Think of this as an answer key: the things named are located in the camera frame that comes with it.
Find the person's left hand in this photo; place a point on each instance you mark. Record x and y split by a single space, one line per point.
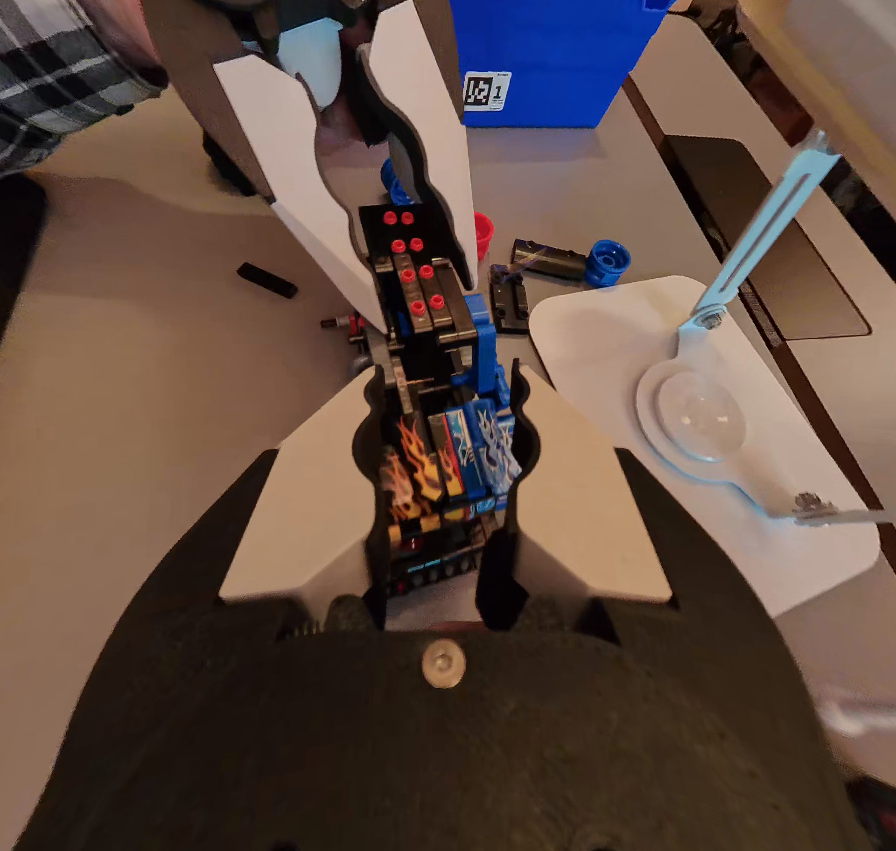
122 4

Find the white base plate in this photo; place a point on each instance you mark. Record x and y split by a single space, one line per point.
616 333

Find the person's left forearm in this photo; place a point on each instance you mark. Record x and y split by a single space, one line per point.
42 60

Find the black holed brick plate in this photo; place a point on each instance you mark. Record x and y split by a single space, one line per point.
509 302

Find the blue storage bin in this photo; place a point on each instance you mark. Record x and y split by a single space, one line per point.
560 25

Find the red toy wheel rim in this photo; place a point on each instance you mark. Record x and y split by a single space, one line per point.
484 235

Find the blue flame toy brick truck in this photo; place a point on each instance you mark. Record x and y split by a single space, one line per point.
448 319

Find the black perforated floor mat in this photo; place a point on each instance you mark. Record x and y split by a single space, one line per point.
17 256

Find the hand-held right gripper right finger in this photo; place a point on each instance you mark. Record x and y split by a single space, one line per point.
588 515

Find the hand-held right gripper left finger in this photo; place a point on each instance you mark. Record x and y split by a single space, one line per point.
301 515

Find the clear round suction cup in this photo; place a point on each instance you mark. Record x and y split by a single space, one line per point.
700 417

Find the small white plastic object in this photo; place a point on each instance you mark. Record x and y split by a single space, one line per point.
850 719

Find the blue toy wheel rim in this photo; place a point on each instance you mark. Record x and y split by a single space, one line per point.
392 186
607 263

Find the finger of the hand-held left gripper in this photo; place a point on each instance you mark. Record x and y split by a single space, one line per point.
434 109
287 158

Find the short black beam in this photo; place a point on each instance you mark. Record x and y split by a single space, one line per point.
266 281

